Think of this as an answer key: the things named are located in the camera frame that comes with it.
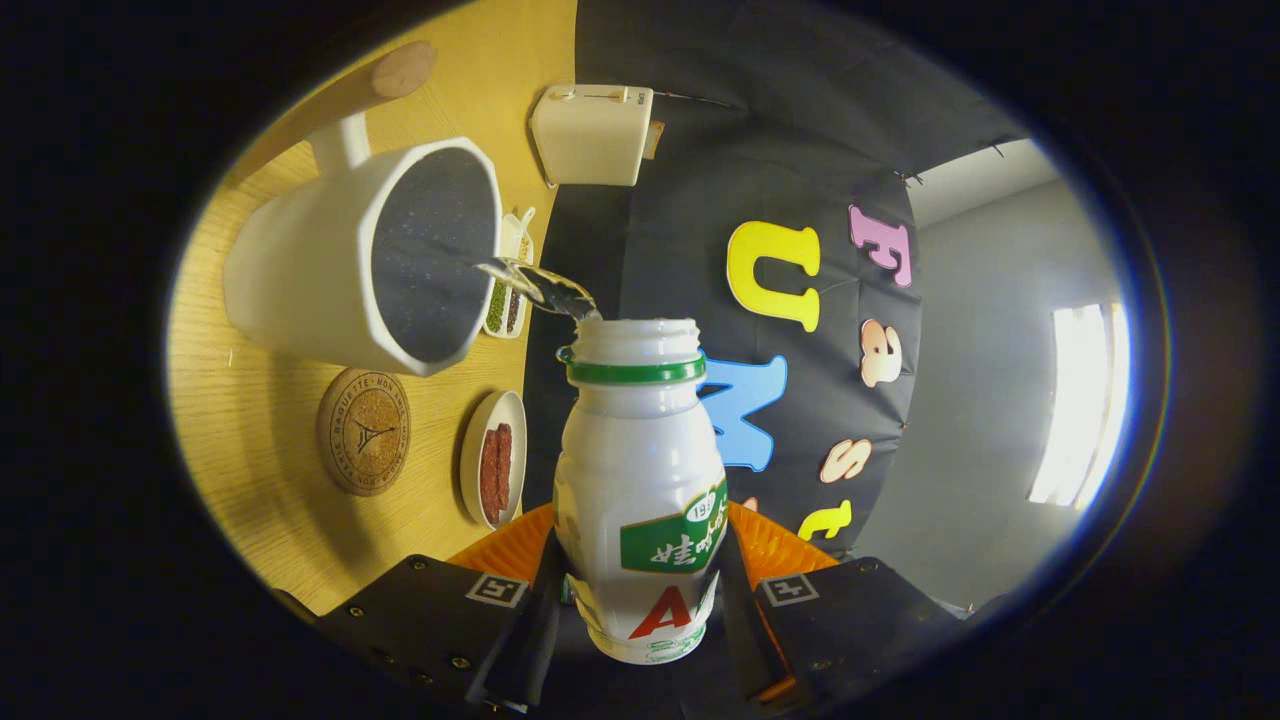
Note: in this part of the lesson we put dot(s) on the red meat slices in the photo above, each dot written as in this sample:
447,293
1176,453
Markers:
495,470

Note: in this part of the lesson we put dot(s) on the wooden table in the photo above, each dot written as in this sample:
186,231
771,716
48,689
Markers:
270,470

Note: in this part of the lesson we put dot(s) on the small white divided dish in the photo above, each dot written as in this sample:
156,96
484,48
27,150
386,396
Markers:
520,235

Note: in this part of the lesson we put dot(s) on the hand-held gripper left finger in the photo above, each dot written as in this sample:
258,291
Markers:
515,650

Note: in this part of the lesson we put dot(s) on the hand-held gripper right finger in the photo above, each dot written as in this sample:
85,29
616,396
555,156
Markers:
745,640

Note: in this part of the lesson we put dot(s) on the round white plate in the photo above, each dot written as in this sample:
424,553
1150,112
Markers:
472,460

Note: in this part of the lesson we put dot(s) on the round cork coaster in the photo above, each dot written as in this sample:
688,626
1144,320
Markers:
365,432

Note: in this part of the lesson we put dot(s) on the bread slice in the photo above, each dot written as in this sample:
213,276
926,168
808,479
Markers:
655,140

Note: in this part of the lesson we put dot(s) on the pile of green beans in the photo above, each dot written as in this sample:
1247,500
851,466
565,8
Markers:
496,310

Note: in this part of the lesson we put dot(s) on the cream toaster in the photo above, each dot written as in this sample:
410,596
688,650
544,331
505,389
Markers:
590,135

